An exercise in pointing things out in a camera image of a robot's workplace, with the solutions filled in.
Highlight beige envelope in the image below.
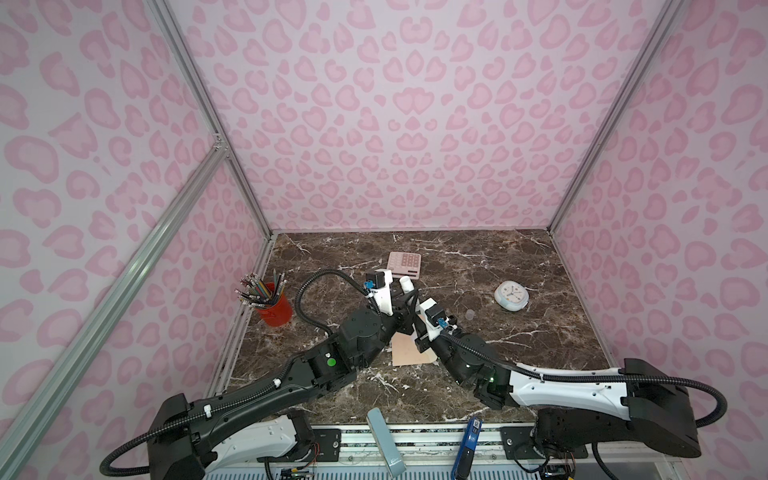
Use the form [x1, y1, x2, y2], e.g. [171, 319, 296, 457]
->
[391, 332, 437, 367]

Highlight white glue stick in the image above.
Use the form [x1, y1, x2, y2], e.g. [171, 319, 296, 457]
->
[399, 276, 415, 294]

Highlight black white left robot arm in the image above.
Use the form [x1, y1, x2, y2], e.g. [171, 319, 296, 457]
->
[99, 269, 418, 479]

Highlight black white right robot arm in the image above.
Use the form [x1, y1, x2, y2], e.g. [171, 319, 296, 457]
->
[412, 317, 728, 458]

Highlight pink calculator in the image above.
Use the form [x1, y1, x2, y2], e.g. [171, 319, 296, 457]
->
[386, 252, 422, 280]

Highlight white round clock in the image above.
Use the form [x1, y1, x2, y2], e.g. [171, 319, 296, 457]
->
[494, 280, 530, 312]

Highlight light blue stapler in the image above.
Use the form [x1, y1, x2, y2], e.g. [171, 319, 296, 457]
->
[366, 408, 407, 478]

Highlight red pencil cup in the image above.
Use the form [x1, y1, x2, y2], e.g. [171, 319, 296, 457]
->
[258, 293, 293, 327]

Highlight blue utility knife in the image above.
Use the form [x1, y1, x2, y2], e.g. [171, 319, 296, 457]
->
[450, 416, 483, 480]

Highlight coloured pencils bundle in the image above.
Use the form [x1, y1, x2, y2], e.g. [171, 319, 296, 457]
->
[234, 271, 286, 310]

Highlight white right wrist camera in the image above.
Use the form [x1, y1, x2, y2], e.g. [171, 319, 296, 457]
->
[417, 298, 449, 328]

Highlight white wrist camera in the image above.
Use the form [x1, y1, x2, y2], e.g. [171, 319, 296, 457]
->
[363, 269, 393, 316]
[417, 298, 449, 328]

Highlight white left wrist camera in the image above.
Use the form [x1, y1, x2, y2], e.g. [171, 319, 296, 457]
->
[363, 269, 393, 316]

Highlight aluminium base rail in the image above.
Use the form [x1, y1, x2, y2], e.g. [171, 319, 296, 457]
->
[205, 423, 689, 479]

